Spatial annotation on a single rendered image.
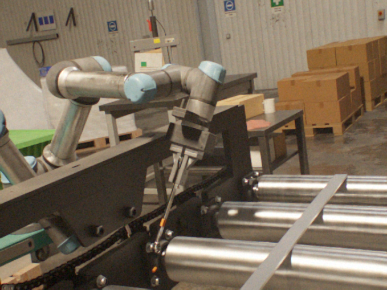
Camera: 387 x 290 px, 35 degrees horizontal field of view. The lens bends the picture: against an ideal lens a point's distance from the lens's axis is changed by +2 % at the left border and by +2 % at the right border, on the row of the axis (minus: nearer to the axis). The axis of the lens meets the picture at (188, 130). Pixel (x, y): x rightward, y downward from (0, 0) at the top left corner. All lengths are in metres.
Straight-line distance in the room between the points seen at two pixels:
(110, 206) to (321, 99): 5.74
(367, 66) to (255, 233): 6.76
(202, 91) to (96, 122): 6.82
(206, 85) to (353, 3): 10.17
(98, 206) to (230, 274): 0.36
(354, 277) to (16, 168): 1.00
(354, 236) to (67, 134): 0.97
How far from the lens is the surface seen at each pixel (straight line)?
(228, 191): 2.04
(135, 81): 1.54
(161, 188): 4.35
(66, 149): 2.11
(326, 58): 8.58
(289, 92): 7.52
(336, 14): 11.79
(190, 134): 1.58
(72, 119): 2.03
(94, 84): 1.69
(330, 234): 1.70
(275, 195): 2.06
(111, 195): 1.52
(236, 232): 1.82
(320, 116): 7.15
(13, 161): 1.86
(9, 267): 3.49
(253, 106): 4.40
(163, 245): 1.65
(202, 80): 1.59
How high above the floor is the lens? 1.45
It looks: 10 degrees down
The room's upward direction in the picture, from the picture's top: 8 degrees counter-clockwise
